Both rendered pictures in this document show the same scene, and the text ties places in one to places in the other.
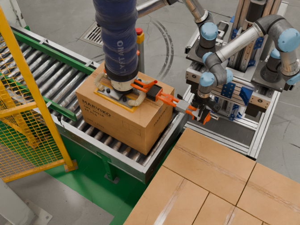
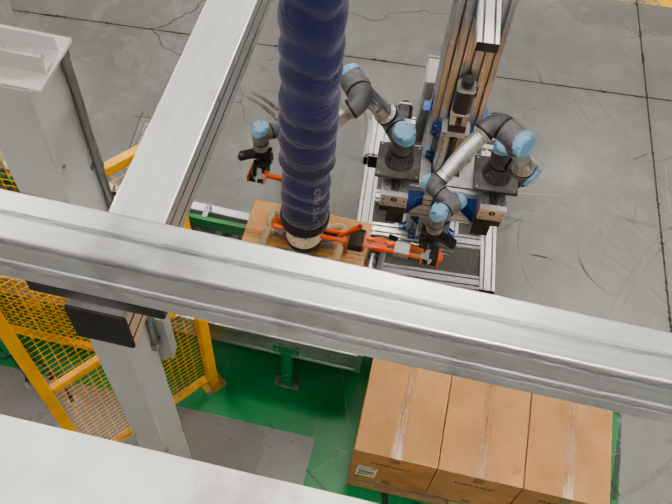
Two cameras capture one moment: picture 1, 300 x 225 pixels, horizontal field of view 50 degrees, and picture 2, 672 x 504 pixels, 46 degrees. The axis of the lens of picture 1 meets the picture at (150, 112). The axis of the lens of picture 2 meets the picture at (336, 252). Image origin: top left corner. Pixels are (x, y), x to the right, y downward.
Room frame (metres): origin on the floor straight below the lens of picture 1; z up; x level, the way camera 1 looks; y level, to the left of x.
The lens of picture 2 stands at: (-0.50, 0.90, 4.14)
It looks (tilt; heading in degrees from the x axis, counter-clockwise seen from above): 57 degrees down; 335
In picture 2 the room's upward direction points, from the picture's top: 6 degrees clockwise
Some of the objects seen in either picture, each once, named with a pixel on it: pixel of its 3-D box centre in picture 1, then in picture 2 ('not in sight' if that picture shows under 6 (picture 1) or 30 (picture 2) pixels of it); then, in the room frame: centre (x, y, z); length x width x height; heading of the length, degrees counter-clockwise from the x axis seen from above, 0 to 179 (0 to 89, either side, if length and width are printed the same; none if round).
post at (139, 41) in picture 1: (140, 75); not in sight; (1.99, 0.09, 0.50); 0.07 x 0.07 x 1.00; 58
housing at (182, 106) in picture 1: (182, 106); (401, 250); (1.21, -0.21, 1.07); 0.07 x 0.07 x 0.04; 58
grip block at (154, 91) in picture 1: (154, 92); (356, 239); (1.33, -0.03, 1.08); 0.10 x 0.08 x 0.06; 148
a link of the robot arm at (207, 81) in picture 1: (206, 82); (438, 215); (1.15, -0.32, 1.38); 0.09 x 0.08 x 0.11; 111
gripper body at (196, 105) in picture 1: (201, 99); (429, 236); (1.16, -0.31, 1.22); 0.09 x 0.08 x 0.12; 58
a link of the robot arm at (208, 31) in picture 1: (208, 34); (402, 137); (1.74, -0.42, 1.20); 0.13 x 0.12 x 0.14; 3
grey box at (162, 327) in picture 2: not in sight; (143, 327); (0.89, 0.98, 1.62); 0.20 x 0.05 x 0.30; 58
